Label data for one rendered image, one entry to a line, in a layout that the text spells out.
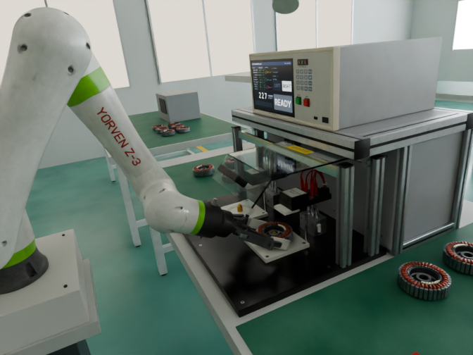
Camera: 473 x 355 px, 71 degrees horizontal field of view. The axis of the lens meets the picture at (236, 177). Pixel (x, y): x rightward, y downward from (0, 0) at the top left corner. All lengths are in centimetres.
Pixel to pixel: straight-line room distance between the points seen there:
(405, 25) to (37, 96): 827
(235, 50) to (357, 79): 520
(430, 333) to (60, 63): 88
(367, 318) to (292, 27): 611
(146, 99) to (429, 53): 485
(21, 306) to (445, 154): 113
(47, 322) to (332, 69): 90
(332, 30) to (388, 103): 623
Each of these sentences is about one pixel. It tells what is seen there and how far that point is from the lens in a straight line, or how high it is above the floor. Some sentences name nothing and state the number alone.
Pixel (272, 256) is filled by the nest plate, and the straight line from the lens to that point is 97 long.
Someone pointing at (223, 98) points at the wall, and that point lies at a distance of 599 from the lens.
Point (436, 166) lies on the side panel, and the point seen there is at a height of 98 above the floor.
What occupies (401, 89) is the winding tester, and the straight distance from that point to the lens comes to 106.
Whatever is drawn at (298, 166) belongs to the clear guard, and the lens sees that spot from 79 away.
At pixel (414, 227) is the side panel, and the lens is 110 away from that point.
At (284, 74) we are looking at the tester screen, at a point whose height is 125.
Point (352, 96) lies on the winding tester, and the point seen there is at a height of 119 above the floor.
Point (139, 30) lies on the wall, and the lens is 561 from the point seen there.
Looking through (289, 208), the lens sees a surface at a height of 88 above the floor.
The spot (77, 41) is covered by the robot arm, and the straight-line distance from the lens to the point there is 67.
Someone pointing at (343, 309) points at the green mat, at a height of 75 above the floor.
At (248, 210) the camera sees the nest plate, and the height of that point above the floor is 78.
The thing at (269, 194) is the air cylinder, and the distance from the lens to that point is 125.
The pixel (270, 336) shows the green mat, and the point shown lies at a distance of 80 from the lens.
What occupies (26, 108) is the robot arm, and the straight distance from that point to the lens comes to 68.
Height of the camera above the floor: 133
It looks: 20 degrees down
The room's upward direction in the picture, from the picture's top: 6 degrees counter-clockwise
